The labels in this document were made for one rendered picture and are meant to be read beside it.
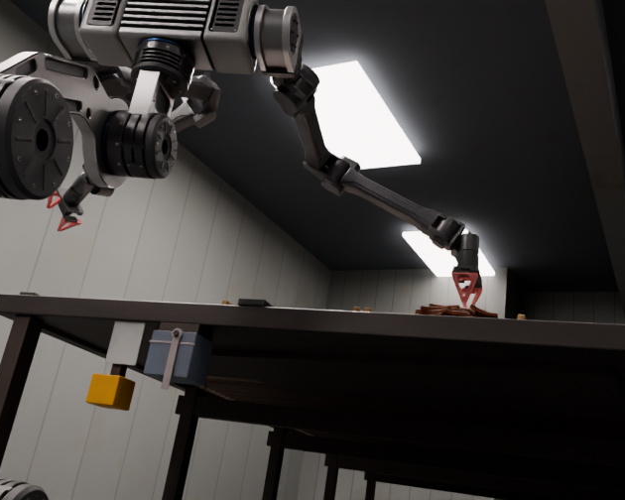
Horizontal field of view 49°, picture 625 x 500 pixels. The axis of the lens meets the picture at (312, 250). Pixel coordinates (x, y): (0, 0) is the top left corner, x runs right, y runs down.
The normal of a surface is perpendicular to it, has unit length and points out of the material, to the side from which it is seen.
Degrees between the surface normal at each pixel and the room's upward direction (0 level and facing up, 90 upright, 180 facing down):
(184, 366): 90
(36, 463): 90
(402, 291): 90
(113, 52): 180
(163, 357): 90
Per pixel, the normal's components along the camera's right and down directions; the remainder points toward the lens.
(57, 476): 0.88, -0.04
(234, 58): -0.15, 0.92
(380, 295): -0.44, -0.38
